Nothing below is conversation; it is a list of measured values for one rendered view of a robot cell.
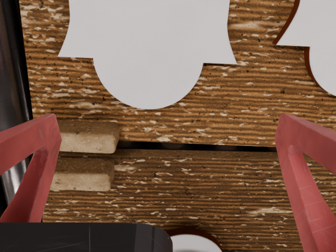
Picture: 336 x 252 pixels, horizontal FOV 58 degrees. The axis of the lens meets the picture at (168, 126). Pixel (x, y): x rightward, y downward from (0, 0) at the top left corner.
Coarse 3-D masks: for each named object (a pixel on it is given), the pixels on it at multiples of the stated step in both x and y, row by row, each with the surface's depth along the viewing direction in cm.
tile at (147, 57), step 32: (96, 0) 20; (128, 0) 20; (160, 0) 21; (192, 0) 21; (224, 0) 21; (96, 32) 21; (128, 32) 21; (160, 32) 21; (192, 32) 21; (224, 32) 21; (96, 64) 22; (128, 64) 22; (160, 64) 22; (192, 64) 22; (128, 96) 23; (160, 96) 23
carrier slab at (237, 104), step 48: (48, 0) 21; (240, 0) 22; (288, 0) 22; (48, 48) 22; (240, 48) 23; (288, 48) 23; (48, 96) 24; (96, 96) 24; (192, 96) 24; (240, 96) 24; (288, 96) 24; (240, 144) 26
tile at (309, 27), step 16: (304, 0) 21; (320, 0) 21; (304, 16) 21; (320, 16) 21; (288, 32) 22; (304, 32) 22; (320, 32) 22; (304, 48) 23; (320, 48) 22; (320, 64) 23; (320, 80) 23
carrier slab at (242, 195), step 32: (128, 160) 26; (160, 160) 26; (192, 160) 27; (224, 160) 27; (256, 160) 27; (64, 192) 27; (96, 192) 28; (128, 192) 28; (160, 192) 28; (192, 192) 28; (224, 192) 28; (256, 192) 28; (320, 192) 28; (160, 224) 29; (192, 224) 29; (224, 224) 29; (256, 224) 30; (288, 224) 30
